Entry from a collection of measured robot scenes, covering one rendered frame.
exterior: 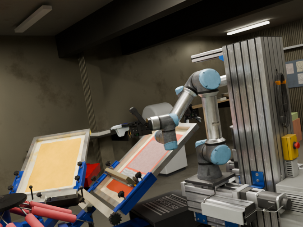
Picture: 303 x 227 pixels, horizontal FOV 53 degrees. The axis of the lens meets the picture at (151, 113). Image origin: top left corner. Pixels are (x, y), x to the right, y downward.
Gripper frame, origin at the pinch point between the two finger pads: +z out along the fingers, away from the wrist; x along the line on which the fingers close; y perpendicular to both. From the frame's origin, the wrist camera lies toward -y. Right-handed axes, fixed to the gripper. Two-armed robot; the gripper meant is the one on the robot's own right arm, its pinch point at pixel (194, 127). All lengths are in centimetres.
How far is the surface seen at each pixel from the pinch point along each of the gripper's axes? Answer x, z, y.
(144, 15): 86, -111, -139
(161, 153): -42.1, -1.1, 12.4
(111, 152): 38, 90, -390
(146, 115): 144, 58, -383
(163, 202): -50, 41, -5
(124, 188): -76, 8, 6
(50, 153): -98, -20, -99
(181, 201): -40, 44, 4
